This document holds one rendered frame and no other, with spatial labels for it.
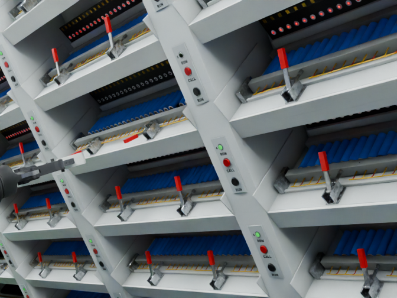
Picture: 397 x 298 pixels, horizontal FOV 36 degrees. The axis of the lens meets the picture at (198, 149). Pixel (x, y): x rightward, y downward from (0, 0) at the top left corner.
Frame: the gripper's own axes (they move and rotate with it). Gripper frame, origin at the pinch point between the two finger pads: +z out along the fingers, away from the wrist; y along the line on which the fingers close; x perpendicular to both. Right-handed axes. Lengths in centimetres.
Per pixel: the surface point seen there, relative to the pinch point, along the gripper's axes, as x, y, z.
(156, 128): 2.2, 27.7, 8.5
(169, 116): 3.9, 31.6, 10.1
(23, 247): -28, -86, 16
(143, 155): -3.2, 21.1, 7.7
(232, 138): -4, 53, 7
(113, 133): 3.7, 7.3, 10.1
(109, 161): -2.8, 5.9, 7.4
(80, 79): 18.6, 11.0, 3.1
